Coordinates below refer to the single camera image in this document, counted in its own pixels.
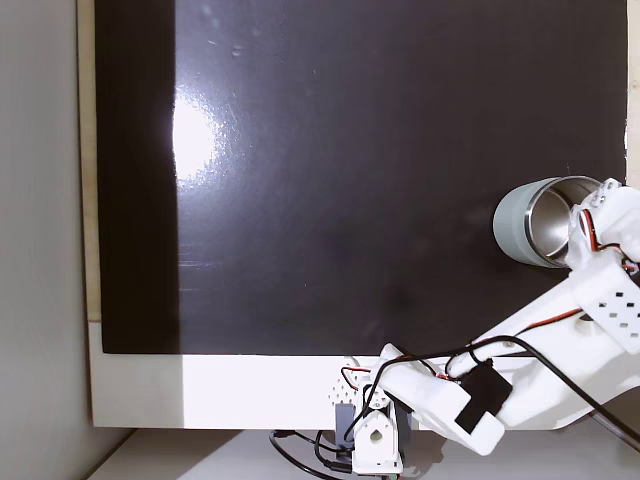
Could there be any sage green steel mug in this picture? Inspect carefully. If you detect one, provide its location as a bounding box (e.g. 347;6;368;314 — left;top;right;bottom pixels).
492;174;601;269

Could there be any black table mat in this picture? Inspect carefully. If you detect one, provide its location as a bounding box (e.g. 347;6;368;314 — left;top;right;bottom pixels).
93;0;630;357

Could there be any grey table clamp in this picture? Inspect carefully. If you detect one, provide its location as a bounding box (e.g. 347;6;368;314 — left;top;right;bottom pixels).
333;402;357;449

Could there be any black camera cable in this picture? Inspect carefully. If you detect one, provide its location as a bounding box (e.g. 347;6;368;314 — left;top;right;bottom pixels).
372;337;640;451

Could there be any black base power cable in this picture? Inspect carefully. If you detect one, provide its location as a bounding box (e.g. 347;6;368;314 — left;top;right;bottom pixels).
268;428;354;474

